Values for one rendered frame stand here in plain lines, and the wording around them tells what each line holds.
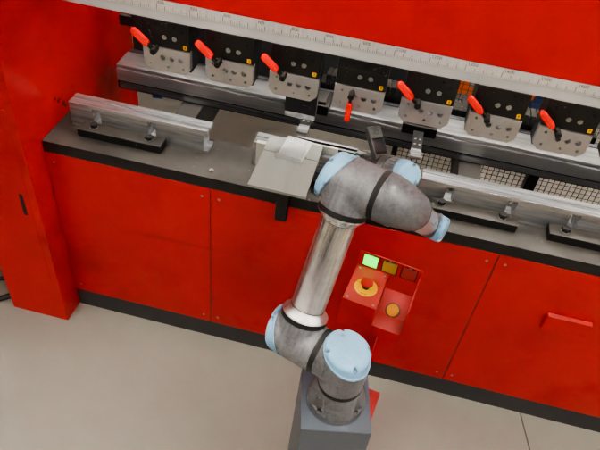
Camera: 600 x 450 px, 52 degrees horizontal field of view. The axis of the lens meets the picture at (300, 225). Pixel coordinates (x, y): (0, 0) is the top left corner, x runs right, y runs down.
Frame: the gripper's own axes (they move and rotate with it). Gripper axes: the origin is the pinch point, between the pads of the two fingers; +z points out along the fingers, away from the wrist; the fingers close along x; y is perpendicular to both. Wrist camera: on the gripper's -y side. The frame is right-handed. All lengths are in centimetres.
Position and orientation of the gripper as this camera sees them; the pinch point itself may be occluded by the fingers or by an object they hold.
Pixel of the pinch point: (360, 151)
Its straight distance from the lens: 203.7
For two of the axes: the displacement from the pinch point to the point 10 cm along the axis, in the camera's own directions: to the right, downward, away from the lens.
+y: 0.6, 9.6, 2.6
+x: 9.5, -1.4, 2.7
